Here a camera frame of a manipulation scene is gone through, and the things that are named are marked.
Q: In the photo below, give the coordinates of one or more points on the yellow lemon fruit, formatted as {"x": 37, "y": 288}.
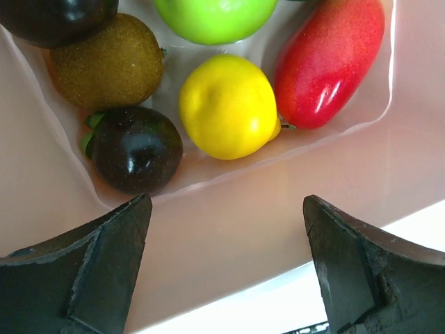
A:
{"x": 227, "y": 107}

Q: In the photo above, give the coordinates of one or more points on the light green apple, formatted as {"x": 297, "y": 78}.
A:
{"x": 215, "y": 22}

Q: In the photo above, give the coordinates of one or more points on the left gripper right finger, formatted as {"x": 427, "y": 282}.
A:
{"x": 372, "y": 281}

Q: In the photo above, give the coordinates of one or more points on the brown kiwi fruit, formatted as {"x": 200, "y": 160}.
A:
{"x": 120, "y": 66}

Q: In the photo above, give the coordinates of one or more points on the pink plastic bin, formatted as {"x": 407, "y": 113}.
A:
{"x": 233, "y": 256}

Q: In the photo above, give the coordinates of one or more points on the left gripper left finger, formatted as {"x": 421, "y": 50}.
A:
{"x": 81, "y": 281}

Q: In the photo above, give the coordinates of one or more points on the red mango fruit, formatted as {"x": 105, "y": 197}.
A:
{"x": 320, "y": 67}

